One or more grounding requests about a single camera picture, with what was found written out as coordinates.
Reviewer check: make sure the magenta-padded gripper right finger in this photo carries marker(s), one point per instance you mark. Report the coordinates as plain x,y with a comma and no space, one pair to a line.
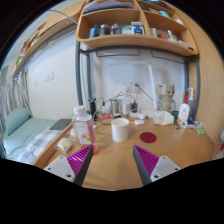
165,165

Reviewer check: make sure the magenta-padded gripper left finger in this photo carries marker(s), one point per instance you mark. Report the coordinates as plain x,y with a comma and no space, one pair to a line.
58,165

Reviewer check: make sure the clear bottle with pink label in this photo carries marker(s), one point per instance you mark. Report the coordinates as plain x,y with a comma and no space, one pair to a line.
83,128

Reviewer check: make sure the bagged bread roll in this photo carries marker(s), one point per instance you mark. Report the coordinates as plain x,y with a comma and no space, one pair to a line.
72,133
64,145

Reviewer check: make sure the flat round red coaster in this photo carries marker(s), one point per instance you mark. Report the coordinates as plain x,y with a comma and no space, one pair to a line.
148,137

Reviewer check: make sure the bed with checked sheet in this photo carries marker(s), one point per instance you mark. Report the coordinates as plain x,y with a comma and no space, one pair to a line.
30,140

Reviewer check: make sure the dark tablet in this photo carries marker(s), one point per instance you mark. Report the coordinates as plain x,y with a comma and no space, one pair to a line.
60,124

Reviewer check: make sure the small white thermometer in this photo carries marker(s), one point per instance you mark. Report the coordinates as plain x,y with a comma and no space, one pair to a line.
184,124

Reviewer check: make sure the white tissue pack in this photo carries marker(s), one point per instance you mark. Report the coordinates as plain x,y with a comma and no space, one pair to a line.
162,118

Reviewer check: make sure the small green packet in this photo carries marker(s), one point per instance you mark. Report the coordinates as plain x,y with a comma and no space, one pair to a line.
200,131

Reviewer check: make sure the dark green pot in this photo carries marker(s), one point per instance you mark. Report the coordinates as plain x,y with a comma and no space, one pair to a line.
175,114

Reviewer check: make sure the white cup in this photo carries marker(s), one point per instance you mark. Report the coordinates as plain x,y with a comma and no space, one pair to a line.
120,130

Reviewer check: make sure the white pump bottle red nozzle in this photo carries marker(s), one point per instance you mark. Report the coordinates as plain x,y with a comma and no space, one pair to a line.
183,111

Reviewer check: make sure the light green pillow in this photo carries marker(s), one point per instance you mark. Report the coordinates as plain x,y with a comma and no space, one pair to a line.
16,120

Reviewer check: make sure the black electric shaver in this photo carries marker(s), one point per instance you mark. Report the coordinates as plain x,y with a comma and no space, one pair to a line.
92,106

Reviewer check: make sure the tree creature figurine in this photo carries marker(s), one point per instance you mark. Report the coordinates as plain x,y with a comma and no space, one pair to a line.
169,96

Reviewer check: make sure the clear spray bottle white nozzle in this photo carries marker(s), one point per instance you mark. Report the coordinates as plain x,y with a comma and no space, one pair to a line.
191,100

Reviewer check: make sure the white desk lamp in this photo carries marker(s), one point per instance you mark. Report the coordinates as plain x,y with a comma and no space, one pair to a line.
152,86

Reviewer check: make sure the wooden shelf unit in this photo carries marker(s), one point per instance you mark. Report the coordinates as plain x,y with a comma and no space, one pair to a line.
133,40

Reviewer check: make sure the white wall box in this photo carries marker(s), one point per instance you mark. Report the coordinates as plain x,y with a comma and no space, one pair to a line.
161,89

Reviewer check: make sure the white wall socket with plug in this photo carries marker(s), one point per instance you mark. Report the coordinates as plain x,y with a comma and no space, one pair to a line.
137,87

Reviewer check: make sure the grey metal bed frame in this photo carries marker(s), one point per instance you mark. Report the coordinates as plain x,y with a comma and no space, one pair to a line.
78,80

